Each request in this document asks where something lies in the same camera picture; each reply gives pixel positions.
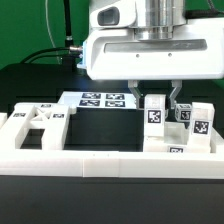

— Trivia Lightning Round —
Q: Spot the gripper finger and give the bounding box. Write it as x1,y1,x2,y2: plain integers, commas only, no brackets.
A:
128,80,144,110
166,80,182,110

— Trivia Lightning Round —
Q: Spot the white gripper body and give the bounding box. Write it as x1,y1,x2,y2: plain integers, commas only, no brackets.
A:
83,0,224,81

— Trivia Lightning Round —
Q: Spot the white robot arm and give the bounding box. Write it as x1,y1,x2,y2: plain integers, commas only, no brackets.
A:
78,0,224,108

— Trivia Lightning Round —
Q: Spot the white tagged cube right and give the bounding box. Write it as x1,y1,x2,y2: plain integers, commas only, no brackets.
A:
175,104,192,122

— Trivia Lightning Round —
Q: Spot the white marker sheet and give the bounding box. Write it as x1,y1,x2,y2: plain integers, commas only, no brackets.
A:
58,91,144,110

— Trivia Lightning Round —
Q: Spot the white U-shaped fence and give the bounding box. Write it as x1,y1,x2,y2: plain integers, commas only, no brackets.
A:
0,112,224,178

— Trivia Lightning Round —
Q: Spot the black cable bundle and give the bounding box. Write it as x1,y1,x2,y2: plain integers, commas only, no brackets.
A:
20,0,84,65

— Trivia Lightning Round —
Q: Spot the thin white cable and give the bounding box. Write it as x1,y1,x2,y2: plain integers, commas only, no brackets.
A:
45,0,63,65

